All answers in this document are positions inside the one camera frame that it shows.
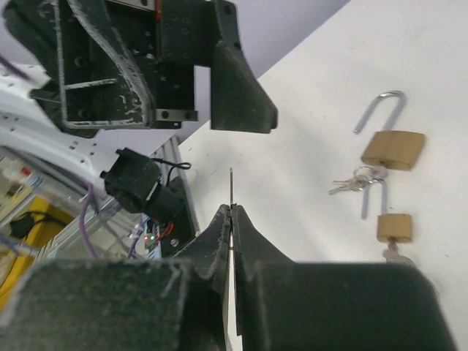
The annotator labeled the silver key pair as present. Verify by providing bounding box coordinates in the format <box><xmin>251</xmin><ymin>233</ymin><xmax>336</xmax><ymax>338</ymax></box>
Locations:
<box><xmin>382</xmin><ymin>238</ymin><xmax>415</xmax><ymax>267</ymax></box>

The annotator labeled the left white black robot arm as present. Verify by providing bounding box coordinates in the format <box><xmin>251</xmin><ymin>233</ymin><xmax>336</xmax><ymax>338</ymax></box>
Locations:
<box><xmin>1</xmin><ymin>1</ymin><xmax>278</xmax><ymax>223</ymax></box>

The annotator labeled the large brass padlock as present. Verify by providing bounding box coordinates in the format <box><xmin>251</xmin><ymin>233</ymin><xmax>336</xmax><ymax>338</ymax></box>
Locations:
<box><xmin>353</xmin><ymin>90</ymin><xmax>426</xmax><ymax>171</ymax></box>

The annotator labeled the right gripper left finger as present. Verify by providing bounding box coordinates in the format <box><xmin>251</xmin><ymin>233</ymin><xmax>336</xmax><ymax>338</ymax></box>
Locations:
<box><xmin>1</xmin><ymin>205</ymin><xmax>231</xmax><ymax>350</ymax></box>

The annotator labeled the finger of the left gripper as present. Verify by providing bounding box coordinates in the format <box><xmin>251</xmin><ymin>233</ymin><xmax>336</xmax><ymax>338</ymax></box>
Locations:
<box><xmin>54</xmin><ymin>1</ymin><xmax>155</xmax><ymax>129</ymax></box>
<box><xmin>211</xmin><ymin>1</ymin><xmax>278</xmax><ymax>134</ymax></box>

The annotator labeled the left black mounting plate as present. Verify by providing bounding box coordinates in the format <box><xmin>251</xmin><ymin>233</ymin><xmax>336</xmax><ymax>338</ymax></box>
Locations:
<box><xmin>144</xmin><ymin>176</ymin><xmax>199</xmax><ymax>258</ymax></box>

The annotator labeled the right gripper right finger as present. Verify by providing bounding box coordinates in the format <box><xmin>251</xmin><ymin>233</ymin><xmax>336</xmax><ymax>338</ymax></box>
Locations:
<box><xmin>233</xmin><ymin>205</ymin><xmax>456</xmax><ymax>350</ymax></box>

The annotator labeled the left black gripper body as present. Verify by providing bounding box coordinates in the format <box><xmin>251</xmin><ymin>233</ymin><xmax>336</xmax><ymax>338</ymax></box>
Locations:
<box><xmin>2</xmin><ymin>1</ymin><xmax>219</xmax><ymax>138</ymax></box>

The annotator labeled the small brass padlock long shackle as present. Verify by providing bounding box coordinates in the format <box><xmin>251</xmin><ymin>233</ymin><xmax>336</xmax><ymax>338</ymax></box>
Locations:
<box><xmin>361</xmin><ymin>178</ymin><xmax>413</xmax><ymax>244</ymax></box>

